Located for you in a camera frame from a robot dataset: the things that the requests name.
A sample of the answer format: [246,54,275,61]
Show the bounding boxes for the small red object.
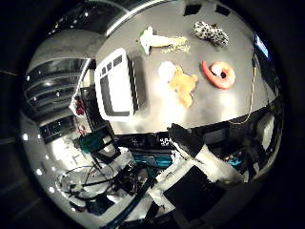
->
[74,96,87,117]

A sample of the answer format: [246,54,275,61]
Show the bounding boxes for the white cable with adapter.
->
[228,65,257,126]

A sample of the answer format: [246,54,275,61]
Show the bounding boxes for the computer monitor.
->
[253,33,271,60]

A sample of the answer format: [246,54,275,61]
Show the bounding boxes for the orange and white plush toy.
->
[157,60,199,108]

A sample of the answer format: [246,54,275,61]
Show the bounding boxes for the brown speckled item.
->
[193,20,230,47]

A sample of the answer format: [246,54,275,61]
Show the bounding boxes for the orange shrimp plush toy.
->
[200,60,236,91]

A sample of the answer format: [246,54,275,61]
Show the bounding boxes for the teal fabric object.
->
[79,131,113,154]

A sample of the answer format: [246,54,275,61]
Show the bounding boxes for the white plastic basket container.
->
[93,47,148,122]

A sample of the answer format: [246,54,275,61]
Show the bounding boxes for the corn cob plush toy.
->
[136,26,192,55]

